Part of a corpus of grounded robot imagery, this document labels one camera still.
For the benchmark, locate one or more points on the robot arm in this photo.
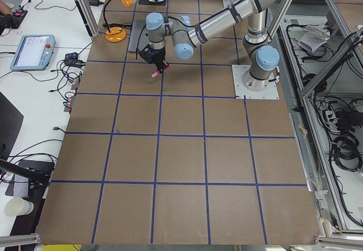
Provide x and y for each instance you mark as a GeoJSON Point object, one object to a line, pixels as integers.
{"type": "Point", "coordinates": [186, 38]}

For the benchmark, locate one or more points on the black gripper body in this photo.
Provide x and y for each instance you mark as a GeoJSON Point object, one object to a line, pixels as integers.
{"type": "Point", "coordinates": [159, 55]}

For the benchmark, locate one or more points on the pink marker pen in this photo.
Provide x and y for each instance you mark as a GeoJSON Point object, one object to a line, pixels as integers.
{"type": "Point", "coordinates": [159, 72]}

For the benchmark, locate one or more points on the black power adapter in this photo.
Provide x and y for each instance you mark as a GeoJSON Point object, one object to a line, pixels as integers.
{"type": "Point", "coordinates": [95, 3]}

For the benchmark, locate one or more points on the blue teach pendant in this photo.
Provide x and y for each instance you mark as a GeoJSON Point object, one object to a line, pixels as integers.
{"type": "Point", "coordinates": [34, 52]}

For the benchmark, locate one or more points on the silver laptop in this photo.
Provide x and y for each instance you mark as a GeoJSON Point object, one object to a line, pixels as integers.
{"type": "Point", "coordinates": [138, 36]}

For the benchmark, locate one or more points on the white paper cup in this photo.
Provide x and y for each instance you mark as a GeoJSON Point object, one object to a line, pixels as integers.
{"type": "Point", "coordinates": [18, 207]}

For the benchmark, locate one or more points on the orange desk lamp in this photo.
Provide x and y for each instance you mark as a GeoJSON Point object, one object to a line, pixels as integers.
{"type": "Point", "coordinates": [115, 32]}

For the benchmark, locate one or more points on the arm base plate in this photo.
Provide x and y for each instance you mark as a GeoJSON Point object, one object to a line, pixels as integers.
{"type": "Point", "coordinates": [246, 87]}

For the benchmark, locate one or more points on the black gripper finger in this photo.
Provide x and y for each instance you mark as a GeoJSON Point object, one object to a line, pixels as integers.
{"type": "Point", "coordinates": [165, 65]}
{"type": "Point", "coordinates": [158, 63]}

